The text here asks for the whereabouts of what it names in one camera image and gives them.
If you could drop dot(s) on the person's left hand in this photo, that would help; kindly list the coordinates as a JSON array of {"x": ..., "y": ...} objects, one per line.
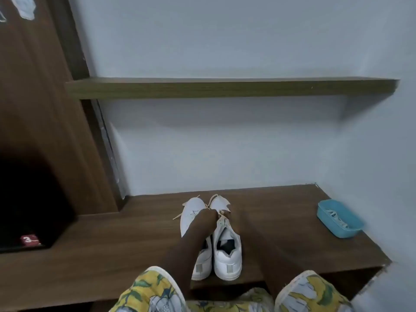
[{"x": 204, "y": 221}]

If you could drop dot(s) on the blue plastic basket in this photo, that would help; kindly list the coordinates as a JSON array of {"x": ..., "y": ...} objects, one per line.
[{"x": 341, "y": 232}]

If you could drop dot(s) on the white sneaker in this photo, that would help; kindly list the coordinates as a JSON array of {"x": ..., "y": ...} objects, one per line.
[
  {"x": 227, "y": 259},
  {"x": 190, "y": 209}
]

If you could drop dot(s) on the person's left forearm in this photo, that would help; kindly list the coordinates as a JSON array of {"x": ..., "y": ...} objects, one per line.
[{"x": 182, "y": 263}]

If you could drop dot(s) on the person's right hand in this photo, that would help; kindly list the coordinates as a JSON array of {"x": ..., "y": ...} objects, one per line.
[{"x": 231, "y": 220}]

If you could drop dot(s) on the wooden wall shelf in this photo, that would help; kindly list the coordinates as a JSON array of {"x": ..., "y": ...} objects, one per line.
[{"x": 227, "y": 89}]

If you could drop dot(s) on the cream shoelace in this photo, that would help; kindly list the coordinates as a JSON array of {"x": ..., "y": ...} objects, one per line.
[
  {"x": 221, "y": 212},
  {"x": 177, "y": 217}
]

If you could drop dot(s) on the person's right forearm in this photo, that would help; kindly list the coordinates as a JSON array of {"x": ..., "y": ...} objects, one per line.
[{"x": 263, "y": 263}]

